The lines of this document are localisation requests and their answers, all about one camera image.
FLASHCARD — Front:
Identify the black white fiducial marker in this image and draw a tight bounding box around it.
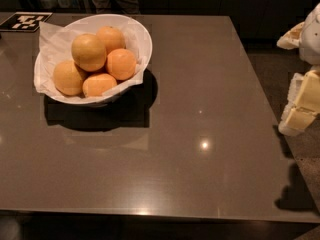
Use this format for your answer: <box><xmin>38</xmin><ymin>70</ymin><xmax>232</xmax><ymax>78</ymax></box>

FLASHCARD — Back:
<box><xmin>0</xmin><ymin>12</ymin><xmax>52</xmax><ymax>33</ymax></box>

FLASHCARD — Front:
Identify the orange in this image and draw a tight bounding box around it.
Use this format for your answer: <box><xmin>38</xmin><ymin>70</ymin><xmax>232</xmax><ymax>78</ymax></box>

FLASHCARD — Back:
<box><xmin>71</xmin><ymin>33</ymin><xmax>106</xmax><ymax>72</ymax></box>
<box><xmin>96</xmin><ymin>26</ymin><xmax>126</xmax><ymax>53</ymax></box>
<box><xmin>106</xmin><ymin>49</ymin><xmax>137</xmax><ymax>81</ymax></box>
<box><xmin>53</xmin><ymin>60</ymin><xmax>87</xmax><ymax>96</ymax></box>
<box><xmin>82</xmin><ymin>73</ymin><xmax>117</xmax><ymax>97</ymax></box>

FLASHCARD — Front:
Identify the top left orange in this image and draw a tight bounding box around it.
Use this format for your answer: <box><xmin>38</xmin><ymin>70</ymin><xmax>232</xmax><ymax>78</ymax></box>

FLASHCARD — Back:
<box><xmin>71</xmin><ymin>33</ymin><xmax>106</xmax><ymax>72</ymax></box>

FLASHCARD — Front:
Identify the right orange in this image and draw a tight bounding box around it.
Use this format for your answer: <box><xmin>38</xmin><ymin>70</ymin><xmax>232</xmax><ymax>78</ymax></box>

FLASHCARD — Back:
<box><xmin>106</xmin><ymin>49</ymin><xmax>137</xmax><ymax>81</ymax></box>

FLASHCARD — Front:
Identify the back orange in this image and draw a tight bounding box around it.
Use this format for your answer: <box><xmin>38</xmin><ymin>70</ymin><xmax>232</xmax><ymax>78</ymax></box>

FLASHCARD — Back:
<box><xmin>96</xmin><ymin>26</ymin><xmax>126</xmax><ymax>53</ymax></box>

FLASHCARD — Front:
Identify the left front orange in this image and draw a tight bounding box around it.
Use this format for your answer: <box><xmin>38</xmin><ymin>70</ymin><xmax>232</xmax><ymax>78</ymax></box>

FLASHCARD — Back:
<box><xmin>53</xmin><ymin>60</ymin><xmax>87</xmax><ymax>96</ymax></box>

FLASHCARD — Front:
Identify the bottom front orange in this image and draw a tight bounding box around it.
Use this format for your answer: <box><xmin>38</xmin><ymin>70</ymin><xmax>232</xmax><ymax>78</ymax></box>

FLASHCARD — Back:
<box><xmin>82</xmin><ymin>73</ymin><xmax>117</xmax><ymax>97</ymax></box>

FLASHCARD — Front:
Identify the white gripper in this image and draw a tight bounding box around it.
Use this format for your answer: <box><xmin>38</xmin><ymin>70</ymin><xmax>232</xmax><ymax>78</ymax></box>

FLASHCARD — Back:
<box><xmin>277</xmin><ymin>3</ymin><xmax>320</xmax><ymax>136</ymax></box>

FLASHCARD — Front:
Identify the white bowl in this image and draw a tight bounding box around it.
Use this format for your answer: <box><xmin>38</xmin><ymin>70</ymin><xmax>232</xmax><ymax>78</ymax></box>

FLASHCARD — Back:
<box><xmin>34</xmin><ymin>13</ymin><xmax>154</xmax><ymax>106</ymax></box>

